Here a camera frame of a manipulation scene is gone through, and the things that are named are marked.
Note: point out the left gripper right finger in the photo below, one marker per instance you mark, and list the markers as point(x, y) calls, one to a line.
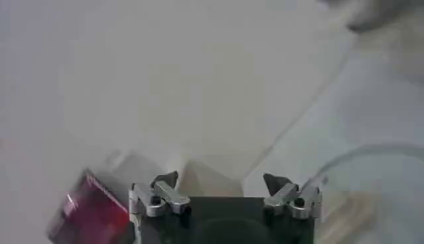
point(298, 200)

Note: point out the round glass lid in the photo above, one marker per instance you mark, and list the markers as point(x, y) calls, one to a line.
point(384, 199)

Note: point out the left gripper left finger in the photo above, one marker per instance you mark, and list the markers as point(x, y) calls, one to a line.
point(155, 199)

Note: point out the red box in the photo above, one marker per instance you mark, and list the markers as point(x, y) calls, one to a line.
point(96, 215)

